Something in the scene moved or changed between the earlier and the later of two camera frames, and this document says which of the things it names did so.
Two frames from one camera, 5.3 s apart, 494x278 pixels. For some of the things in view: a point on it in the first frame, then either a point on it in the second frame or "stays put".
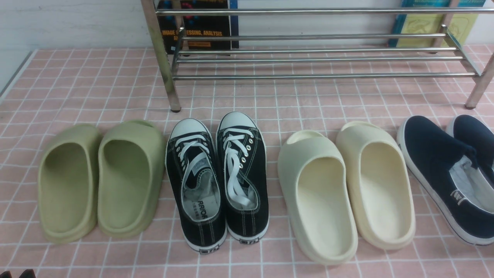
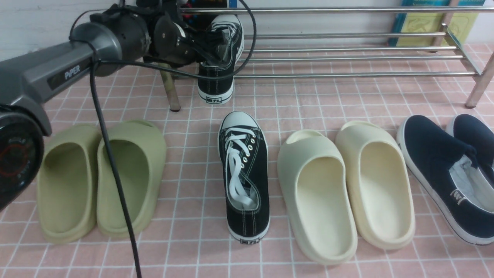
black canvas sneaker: x=193 y=171 -> x=215 y=90
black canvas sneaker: x=242 y=156 stays put
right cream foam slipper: x=379 y=186 stays put
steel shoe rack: x=321 y=40 stays put
